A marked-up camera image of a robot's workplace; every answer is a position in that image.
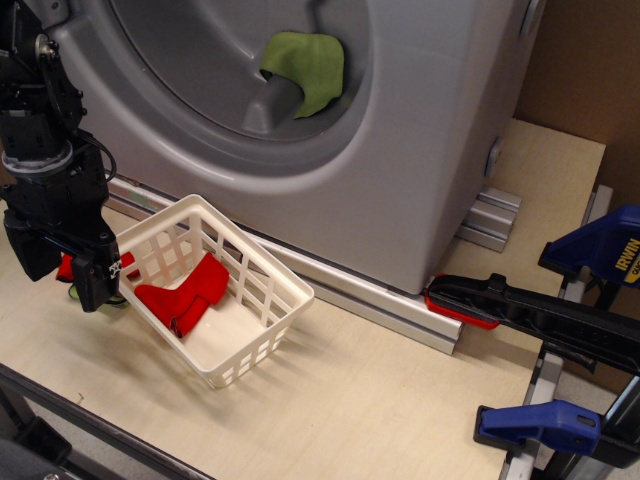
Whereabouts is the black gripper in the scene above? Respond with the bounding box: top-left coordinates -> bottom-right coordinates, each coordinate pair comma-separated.
1,130 -> 121,312

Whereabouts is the grey toy washing machine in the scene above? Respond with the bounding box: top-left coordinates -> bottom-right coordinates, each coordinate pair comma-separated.
33,1 -> 544,293

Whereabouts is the red cloth behind basket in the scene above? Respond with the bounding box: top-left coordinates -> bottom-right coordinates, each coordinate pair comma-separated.
56,252 -> 135,283

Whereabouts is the light green cloth on table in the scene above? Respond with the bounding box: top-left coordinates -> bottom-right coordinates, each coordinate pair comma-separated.
67,284 -> 128,308

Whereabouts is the red cloth in basket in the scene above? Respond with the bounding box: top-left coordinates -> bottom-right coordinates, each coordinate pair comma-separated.
134,253 -> 230,338

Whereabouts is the white plastic basket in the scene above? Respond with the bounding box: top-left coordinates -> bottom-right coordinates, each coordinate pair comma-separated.
117,195 -> 314,388

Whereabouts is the black red bar clamp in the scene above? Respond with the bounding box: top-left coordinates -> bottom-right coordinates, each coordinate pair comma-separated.
425,273 -> 639,376

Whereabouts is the blue clamp lower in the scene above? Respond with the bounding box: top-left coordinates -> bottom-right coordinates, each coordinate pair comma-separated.
473,377 -> 639,469

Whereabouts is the blue Irwin clamp upper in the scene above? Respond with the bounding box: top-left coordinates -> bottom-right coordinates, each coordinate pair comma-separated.
538,205 -> 639,310

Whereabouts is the brown cardboard panel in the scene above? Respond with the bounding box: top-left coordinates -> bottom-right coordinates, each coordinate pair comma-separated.
516,1 -> 639,204

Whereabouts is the black table frame edge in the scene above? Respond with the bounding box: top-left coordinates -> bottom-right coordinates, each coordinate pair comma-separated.
1,365 -> 209,479

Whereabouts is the long aluminium rail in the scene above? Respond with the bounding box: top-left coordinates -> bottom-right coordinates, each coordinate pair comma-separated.
104,179 -> 464,356

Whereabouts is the short aluminium rail block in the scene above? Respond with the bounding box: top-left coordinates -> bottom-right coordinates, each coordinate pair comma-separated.
456,187 -> 522,253

